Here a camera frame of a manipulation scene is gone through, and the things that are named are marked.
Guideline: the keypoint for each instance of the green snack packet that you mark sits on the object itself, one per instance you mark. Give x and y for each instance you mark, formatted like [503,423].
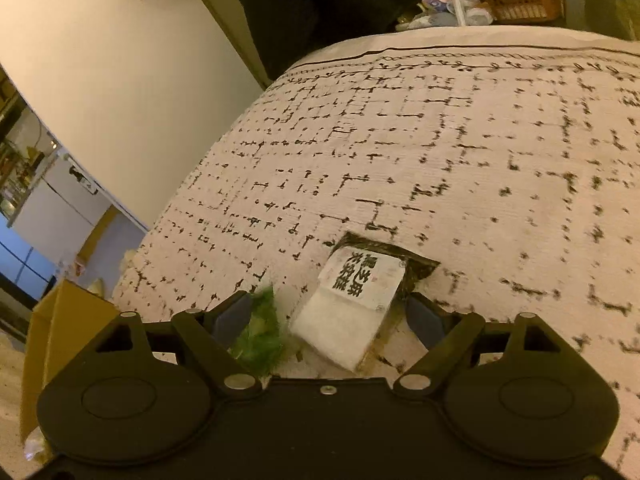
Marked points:
[262,332]

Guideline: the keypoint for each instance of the white label rice cake packet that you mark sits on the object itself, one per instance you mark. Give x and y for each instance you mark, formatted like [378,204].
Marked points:
[345,310]

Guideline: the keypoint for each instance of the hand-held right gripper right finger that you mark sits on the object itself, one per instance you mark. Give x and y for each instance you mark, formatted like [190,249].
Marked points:
[422,323]

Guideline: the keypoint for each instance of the black hanging coat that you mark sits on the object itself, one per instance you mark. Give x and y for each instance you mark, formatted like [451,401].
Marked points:
[325,5]

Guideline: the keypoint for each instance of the pile of plastic bags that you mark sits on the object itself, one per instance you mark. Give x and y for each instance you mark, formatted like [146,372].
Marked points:
[445,7]

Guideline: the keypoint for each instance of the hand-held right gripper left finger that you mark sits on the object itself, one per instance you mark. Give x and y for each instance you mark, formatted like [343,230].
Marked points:
[233,318]

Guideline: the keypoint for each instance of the white cabinet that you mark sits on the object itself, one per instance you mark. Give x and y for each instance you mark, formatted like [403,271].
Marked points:
[40,210]

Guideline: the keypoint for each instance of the cardboard box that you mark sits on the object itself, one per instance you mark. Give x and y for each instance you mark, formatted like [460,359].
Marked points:
[55,320]

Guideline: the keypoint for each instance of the beige door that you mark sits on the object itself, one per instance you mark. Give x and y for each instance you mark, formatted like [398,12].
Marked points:
[230,25]

